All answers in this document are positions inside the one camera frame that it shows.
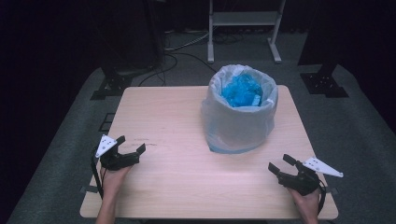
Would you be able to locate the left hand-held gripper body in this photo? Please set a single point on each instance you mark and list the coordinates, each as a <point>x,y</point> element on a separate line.
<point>118,160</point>

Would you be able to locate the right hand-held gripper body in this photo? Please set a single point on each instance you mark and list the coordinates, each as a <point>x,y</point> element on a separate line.
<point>303,182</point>

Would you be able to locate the person's right hand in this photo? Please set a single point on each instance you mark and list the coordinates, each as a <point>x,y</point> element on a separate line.
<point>306,202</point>

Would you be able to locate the person's left hand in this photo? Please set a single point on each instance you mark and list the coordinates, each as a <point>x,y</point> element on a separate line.
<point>112,182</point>

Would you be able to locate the bin with white bag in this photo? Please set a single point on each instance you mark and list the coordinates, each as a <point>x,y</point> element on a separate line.
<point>239,127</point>

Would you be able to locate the black stand base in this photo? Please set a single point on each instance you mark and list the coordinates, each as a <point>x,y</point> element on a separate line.
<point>112,85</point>
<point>323,84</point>

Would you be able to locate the crumpled blue plastic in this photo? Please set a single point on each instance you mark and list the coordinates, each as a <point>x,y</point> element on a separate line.
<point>241,91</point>

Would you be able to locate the white metal stand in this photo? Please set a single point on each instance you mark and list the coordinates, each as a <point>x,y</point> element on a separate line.
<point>244,18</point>

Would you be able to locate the grey table bracket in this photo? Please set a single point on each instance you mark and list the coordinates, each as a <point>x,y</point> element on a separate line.
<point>333,190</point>
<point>88,188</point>

